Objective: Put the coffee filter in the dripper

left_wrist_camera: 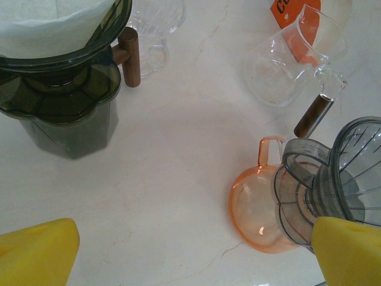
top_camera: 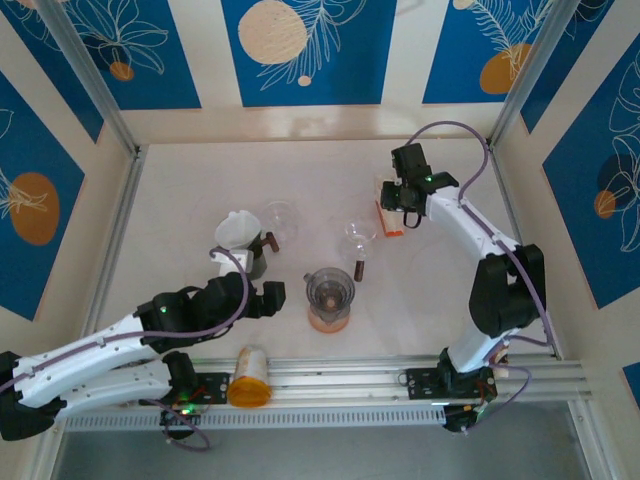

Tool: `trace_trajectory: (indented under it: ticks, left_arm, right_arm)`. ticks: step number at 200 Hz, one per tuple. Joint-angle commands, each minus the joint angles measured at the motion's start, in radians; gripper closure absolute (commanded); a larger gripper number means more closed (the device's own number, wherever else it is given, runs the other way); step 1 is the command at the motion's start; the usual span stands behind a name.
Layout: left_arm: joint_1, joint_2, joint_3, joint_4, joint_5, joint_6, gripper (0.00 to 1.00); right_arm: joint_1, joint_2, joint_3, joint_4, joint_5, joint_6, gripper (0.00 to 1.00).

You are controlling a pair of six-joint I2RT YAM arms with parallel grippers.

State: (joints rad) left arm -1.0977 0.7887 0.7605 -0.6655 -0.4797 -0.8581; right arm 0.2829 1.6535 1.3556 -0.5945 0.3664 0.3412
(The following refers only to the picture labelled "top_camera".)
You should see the dark glass jar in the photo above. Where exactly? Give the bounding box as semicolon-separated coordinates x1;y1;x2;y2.
246;231;280;282

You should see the grey transparent plastic funnel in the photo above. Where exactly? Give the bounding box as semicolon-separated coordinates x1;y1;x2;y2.
303;267;358;324

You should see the orange snack packet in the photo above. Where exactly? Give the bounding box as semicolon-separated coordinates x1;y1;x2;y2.
373;198;405;237

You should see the white paper coffee filter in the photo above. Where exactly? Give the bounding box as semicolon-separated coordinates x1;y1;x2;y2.
214;209;261;251

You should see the clear glass bulb brown handle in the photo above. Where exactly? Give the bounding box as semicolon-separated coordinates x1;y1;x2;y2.
340;218;377;282

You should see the orange pill bottle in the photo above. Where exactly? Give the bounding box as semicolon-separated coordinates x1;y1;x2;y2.
226;344;275;410

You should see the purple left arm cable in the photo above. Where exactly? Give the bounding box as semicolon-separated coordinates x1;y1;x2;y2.
0;248;250;396

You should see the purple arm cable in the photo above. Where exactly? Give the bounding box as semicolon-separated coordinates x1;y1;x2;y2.
0;248;250;396
405;121;551;349

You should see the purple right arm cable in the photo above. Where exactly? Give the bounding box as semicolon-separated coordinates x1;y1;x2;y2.
405;121;551;349

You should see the aluminium right side rail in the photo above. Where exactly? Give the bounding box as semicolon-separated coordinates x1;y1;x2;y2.
487;139;564;361

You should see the aluminium mounting rail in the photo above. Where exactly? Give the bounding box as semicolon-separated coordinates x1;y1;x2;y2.
192;352;586;403

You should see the aluminium left side rail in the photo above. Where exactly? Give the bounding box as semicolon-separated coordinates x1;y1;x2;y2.
79;144;149;346

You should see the white slotted cable duct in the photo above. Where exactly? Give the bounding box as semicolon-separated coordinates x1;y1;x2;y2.
64;405;447;432

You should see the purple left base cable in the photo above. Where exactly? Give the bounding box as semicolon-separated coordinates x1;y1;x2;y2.
162;399;214;452

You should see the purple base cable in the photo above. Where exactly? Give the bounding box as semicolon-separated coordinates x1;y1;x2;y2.
162;399;214;452
459;364;532;436

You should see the aluminium right upright post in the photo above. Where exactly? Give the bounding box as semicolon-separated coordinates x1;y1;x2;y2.
487;0;619;149

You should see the aluminium upright post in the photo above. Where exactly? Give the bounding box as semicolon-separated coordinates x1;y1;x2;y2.
487;0;619;149
29;0;144;159

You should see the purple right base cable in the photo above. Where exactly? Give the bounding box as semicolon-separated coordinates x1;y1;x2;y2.
459;364;532;436

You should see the aluminium left upright post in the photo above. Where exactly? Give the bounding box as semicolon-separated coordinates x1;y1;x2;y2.
29;0;144;159

